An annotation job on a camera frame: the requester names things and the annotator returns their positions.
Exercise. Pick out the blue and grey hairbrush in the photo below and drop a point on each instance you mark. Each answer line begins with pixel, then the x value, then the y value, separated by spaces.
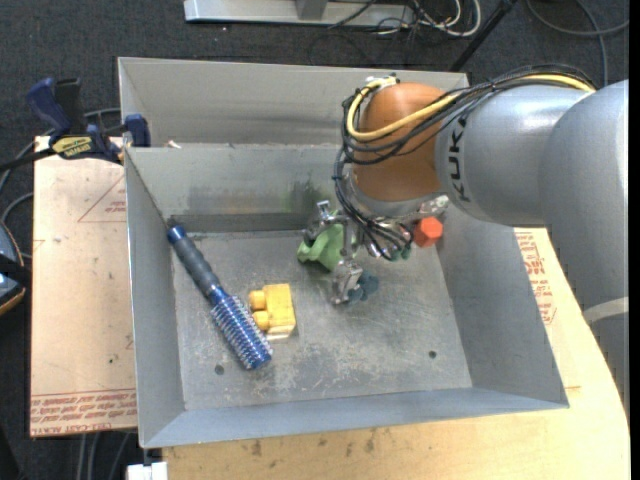
pixel 235 323

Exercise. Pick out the orange hexagonal block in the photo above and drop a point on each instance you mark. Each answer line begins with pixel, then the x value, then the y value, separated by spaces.
pixel 428 232

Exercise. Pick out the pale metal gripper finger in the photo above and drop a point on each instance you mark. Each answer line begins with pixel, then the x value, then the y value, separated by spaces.
pixel 324 215
pixel 346 283

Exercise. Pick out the brown cardboard board, red print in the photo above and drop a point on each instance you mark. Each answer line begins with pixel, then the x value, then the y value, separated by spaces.
pixel 80 288

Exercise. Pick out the light green toy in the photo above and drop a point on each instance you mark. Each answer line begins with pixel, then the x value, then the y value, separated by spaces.
pixel 325 248

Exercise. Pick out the dark teal lumpy thing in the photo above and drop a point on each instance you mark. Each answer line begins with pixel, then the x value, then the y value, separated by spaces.
pixel 369 285

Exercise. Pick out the grey metal bin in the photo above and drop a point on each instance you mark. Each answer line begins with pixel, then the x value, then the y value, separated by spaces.
pixel 320 358

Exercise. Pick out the yellow toy block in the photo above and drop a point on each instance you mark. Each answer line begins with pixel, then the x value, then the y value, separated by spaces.
pixel 278 308

